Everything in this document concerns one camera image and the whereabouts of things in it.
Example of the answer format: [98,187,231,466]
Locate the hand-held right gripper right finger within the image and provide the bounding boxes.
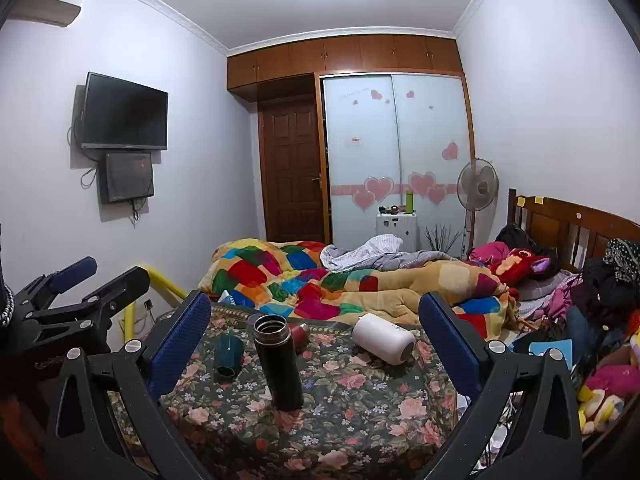
[417,292,584,480]

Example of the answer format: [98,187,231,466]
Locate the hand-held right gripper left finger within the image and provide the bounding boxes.
[45,290,213,480]

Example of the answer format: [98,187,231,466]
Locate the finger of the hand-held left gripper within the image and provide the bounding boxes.
[12,256,99,314]
[29,266,151,342]

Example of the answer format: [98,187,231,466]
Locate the dark green cup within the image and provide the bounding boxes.
[215,334,245,379]

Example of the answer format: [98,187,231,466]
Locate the red cup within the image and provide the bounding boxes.
[287,322,311,354]

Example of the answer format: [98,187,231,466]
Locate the pink cloth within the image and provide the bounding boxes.
[467,241,511,264]

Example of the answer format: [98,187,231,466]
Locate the dried twigs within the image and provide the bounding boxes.
[424,224,464,257]

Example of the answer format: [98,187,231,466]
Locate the red plush toy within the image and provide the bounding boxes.
[487,247,552,289]

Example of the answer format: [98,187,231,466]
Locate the black thermos flask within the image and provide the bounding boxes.
[253,314,305,411]

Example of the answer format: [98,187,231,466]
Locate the blue book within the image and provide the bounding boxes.
[529,339,574,362]

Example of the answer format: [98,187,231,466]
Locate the grey striped sheet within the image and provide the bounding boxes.
[320,234,452,274]

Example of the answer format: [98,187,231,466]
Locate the floral tablecloth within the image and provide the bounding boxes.
[107,305,461,480]

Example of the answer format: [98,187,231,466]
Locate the black bag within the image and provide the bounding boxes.
[494,223,532,256]

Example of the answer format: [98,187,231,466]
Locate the small white cabinet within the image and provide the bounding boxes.
[375,211,418,252]

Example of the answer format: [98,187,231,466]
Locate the colourful patchwork blanket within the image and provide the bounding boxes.
[198,240,522,342]

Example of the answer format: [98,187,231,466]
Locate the wooden bed headboard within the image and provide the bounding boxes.
[507,188,640,282]

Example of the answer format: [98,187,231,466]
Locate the standing fan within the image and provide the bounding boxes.
[457,158,500,257]

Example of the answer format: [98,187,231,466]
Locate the pile of plush toys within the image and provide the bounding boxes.
[576,310,640,437]

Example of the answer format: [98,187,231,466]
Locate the pile of dark clothes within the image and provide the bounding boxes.
[581,238,640,332]

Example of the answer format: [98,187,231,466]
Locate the wardrobe with heart stickers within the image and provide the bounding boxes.
[319,73,476,254]

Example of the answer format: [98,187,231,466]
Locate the brown wooden door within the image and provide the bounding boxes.
[258,99,327,244]

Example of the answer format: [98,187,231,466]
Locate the wooden overhead cabinets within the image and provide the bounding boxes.
[227,34,462,102]

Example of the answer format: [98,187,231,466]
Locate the yellow rail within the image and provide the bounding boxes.
[122,263,187,352]

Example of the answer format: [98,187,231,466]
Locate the small black wall monitor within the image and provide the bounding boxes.
[98,152,155,205]

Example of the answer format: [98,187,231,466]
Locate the black wall television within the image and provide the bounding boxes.
[79,72,169,152]

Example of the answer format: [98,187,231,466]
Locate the wall air conditioner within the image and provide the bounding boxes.
[9,0,82,29]

